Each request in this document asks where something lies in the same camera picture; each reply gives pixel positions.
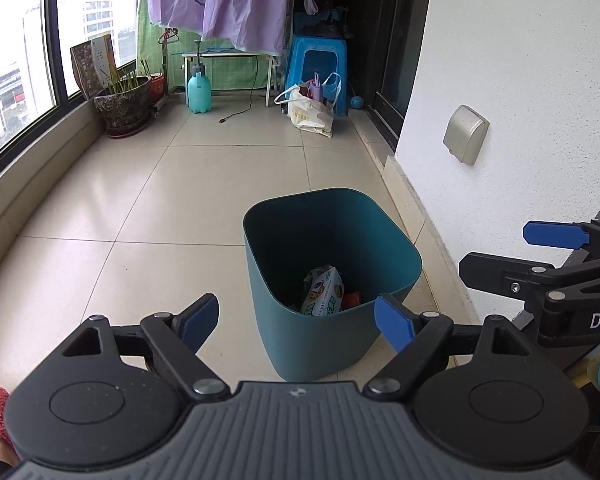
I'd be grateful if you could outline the black power cable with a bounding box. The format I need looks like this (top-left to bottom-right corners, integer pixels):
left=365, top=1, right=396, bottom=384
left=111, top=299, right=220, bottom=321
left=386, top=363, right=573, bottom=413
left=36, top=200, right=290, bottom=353
left=220, top=55, right=260, bottom=124

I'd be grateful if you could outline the purple hanging cloth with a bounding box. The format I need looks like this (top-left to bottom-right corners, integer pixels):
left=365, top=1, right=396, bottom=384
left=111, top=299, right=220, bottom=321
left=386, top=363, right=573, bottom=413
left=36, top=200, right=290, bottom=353
left=147, top=0, right=321, bottom=56

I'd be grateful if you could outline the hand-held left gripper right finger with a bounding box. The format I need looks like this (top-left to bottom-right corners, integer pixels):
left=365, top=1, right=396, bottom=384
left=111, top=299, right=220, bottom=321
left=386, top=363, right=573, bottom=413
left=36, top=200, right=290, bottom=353
left=362, top=292, right=540, bottom=403

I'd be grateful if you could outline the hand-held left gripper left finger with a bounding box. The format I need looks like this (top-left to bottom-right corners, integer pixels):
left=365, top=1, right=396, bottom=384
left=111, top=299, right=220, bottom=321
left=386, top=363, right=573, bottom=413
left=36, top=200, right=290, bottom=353
left=55, top=294, right=231, bottom=401

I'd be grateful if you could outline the small red flower pot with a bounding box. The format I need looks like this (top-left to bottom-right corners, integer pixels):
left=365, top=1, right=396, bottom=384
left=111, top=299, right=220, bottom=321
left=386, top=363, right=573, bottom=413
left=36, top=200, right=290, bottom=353
left=147, top=72, right=167, bottom=108

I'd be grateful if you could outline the dark cloth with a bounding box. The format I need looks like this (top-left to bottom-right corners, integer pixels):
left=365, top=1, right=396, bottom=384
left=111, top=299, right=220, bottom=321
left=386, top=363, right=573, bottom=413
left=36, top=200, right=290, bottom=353
left=300, top=7, right=353, bottom=41

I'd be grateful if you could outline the window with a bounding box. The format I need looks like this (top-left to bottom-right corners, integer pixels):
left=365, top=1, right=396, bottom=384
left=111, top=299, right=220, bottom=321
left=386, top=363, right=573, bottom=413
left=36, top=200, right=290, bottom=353
left=0, top=0, right=146, bottom=171

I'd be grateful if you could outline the large patterned flower pot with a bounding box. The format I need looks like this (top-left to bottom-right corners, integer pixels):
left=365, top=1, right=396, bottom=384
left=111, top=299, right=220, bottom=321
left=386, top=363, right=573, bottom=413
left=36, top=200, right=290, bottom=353
left=94, top=57, right=153, bottom=138

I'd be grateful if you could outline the white purple biscuit packet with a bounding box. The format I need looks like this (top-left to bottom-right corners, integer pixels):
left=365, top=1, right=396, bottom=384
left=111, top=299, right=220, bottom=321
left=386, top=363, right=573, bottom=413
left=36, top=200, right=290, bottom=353
left=300, top=266, right=345, bottom=317

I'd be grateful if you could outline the dark sliding door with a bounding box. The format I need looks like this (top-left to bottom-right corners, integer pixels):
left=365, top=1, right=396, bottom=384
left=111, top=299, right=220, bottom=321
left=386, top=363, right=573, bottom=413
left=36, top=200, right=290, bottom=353
left=350, top=0, right=433, bottom=153

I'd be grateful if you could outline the teal spray bottle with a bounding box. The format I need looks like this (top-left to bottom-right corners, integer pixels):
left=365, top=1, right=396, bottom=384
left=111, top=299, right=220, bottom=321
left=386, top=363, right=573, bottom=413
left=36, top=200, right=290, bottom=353
left=186, top=40, right=214, bottom=114

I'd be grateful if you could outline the silver wall outlet cover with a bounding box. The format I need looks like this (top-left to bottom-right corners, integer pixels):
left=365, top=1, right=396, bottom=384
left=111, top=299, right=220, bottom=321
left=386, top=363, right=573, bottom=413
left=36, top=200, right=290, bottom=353
left=442, top=105, right=491, bottom=165

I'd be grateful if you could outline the person's leg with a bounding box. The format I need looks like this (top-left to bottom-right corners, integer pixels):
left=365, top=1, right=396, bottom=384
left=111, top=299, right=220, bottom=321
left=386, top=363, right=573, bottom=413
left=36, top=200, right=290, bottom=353
left=0, top=435, right=23, bottom=480

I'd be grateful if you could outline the green checked cloth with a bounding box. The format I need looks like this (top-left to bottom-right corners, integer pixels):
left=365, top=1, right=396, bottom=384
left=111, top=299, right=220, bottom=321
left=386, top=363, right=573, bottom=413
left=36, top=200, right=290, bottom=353
left=136, top=0, right=281, bottom=92

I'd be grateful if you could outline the teal trash bin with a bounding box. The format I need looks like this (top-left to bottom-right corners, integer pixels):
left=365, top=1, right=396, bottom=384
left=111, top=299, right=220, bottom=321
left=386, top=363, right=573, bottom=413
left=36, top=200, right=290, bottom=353
left=242, top=187, right=423, bottom=382

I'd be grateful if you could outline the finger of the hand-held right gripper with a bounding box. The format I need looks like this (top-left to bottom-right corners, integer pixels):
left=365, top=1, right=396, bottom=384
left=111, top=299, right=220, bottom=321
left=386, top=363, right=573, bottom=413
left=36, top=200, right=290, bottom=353
left=523, top=220, right=600, bottom=251
left=458, top=252, right=600, bottom=306

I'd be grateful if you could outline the cream tote bag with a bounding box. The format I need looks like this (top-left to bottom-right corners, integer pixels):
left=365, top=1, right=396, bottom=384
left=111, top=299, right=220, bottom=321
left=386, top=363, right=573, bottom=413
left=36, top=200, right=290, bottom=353
left=274, top=72, right=342, bottom=138

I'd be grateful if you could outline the brown cardboard box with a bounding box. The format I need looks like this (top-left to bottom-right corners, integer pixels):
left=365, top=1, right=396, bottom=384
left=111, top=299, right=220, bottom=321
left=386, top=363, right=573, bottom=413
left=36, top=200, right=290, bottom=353
left=70, top=34, right=118, bottom=102

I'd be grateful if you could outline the blue plastic stool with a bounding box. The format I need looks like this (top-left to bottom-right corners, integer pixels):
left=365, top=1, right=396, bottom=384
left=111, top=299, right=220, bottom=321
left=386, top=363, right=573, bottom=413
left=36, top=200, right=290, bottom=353
left=285, top=35, right=349, bottom=117

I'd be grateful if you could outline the white drying rack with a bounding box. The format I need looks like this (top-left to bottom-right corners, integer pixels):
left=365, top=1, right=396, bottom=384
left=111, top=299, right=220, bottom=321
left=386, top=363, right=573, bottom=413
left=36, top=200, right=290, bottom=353
left=181, top=50, right=281, bottom=108

